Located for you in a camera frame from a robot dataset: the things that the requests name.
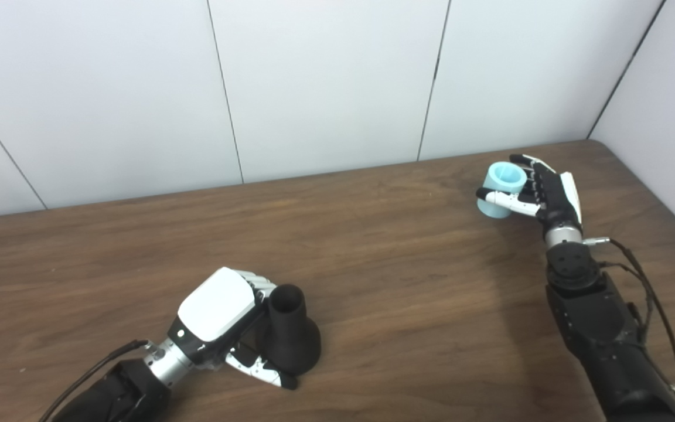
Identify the white and black right hand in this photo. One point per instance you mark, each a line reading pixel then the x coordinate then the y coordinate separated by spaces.
pixel 554 199

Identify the white and black left hand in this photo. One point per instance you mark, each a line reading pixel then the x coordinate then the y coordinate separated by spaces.
pixel 214 305

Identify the black funnel-shaped nozzle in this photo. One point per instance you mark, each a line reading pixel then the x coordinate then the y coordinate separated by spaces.
pixel 293 346

